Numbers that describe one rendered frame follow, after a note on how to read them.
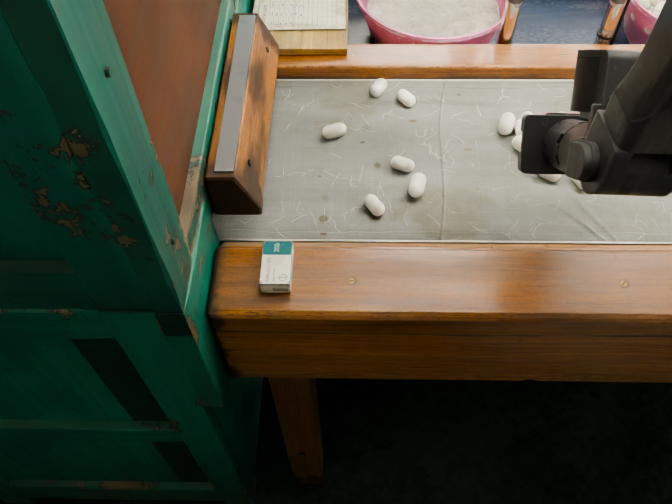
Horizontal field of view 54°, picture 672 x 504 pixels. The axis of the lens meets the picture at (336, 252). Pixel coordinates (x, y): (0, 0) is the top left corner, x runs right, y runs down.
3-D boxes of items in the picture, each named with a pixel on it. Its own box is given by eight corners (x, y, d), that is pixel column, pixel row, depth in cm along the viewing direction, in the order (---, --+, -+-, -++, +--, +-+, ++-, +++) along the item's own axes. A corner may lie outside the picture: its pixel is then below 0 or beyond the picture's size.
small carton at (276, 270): (291, 293, 75) (289, 284, 74) (260, 292, 75) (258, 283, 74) (294, 250, 79) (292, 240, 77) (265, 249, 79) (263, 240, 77)
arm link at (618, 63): (581, 184, 56) (679, 188, 57) (601, 45, 53) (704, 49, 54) (536, 165, 68) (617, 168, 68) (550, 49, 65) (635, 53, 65)
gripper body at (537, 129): (520, 113, 74) (539, 117, 67) (611, 114, 74) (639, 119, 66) (515, 170, 75) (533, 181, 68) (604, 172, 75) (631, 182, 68)
